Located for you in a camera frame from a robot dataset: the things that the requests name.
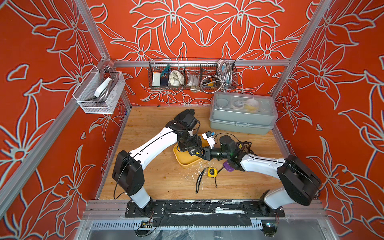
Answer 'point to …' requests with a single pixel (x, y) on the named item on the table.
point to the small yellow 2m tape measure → (212, 172)
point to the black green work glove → (181, 116)
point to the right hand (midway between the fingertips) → (192, 154)
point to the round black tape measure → (240, 146)
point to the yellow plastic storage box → (184, 158)
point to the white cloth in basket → (175, 79)
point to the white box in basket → (156, 79)
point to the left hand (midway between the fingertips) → (198, 145)
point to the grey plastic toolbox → (243, 113)
